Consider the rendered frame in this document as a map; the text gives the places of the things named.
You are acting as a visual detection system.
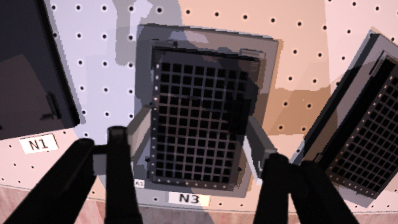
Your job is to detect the white n3 label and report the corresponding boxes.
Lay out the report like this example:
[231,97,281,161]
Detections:
[169,192,210,207]

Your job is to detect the white label reading n1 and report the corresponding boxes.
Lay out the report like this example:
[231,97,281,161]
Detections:
[19,134,59,154]

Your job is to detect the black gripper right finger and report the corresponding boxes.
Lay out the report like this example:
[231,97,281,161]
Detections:
[243,116,360,224]

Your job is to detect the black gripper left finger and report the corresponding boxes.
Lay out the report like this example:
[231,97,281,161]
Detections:
[3,104,152,224]

